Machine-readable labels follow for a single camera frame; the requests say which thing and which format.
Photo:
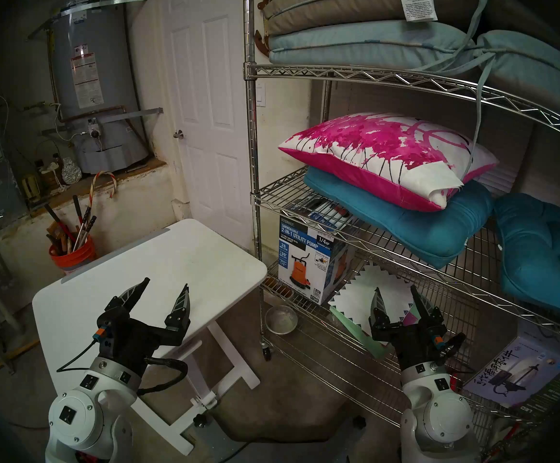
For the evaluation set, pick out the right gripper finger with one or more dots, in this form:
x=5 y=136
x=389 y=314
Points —
x=427 y=315
x=379 y=315

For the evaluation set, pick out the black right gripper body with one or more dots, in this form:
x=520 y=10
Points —
x=415 y=344

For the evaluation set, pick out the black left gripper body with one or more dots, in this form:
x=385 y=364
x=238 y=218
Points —
x=130 y=339

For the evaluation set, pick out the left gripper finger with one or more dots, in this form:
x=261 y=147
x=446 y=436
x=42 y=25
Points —
x=126 y=300
x=180 y=322

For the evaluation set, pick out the pink white flamingo cushion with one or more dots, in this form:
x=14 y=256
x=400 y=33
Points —
x=381 y=148

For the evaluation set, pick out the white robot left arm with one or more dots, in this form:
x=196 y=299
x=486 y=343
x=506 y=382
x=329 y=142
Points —
x=75 y=418

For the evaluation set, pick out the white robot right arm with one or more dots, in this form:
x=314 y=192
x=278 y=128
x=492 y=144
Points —
x=444 y=418

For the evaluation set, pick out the teal tufted seat cushion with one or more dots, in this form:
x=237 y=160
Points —
x=545 y=254
x=405 y=225

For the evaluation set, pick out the light blue seat cushion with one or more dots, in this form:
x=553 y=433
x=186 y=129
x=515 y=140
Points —
x=535 y=66
x=357 y=45

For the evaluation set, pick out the white cushion care label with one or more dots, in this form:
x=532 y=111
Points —
x=417 y=4

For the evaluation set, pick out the magenta paper sheet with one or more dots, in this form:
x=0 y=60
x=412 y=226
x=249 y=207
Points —
x=410 y=318

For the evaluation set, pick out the white zigzag edged sheet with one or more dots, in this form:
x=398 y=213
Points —
x=357 y=298

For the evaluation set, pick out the green paper sheet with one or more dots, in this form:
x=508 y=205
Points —
x=357 y=334

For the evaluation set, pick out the white folding table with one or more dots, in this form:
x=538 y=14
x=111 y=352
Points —
x=164 y=274

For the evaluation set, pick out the orange plastic bucket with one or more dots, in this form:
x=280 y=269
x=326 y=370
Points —
x=75 y=259

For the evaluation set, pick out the utility pump cardboard box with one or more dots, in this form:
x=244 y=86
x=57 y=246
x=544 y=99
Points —
x=309 y=259

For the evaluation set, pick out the small metal bowl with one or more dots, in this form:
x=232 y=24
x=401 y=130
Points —
x=281 y=320

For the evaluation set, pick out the box with Chinese print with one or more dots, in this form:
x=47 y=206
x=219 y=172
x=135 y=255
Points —
x=511 y=370

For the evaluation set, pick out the striped candy cane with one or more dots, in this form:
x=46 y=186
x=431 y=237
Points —
x=91 y=192

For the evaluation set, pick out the wooden stick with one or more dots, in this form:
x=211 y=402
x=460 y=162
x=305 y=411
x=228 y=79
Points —
x=10 y=356

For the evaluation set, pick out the crumpled silver foil piece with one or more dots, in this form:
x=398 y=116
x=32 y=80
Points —
x=71 y=171

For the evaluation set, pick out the metal door knob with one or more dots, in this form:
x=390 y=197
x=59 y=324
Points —
x=178 y=134

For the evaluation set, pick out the grey water heater tank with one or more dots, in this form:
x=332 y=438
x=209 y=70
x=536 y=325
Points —
x=97 y=105

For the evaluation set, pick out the white panel door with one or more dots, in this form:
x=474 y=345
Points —
x=207 y=105

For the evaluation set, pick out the white wall light switch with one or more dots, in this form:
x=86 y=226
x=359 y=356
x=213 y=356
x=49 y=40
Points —
x=260 y=95

